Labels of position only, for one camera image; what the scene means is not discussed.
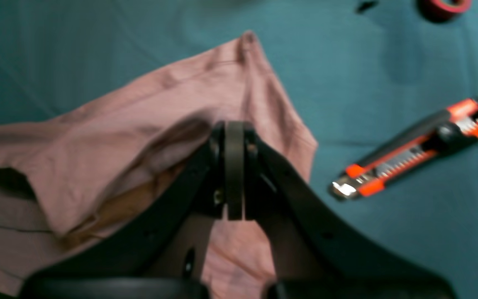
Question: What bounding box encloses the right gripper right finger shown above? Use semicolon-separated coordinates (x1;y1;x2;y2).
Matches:
239;123;456;299

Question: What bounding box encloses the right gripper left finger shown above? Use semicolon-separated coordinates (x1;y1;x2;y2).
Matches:
19;122;237;299

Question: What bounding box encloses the small black screw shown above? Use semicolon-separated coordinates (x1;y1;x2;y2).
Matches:
355;0;380;14

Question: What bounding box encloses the orange black utility knife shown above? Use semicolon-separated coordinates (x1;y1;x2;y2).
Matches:
328;97;478;201

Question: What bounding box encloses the teal table cloth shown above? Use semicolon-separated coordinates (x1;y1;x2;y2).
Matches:
0;0;478;299

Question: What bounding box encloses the red tape roll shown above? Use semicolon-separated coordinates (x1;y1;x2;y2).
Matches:
416;0;473;22

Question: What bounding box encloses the mauve T-shirt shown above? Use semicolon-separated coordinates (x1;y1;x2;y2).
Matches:
0;32;317;297

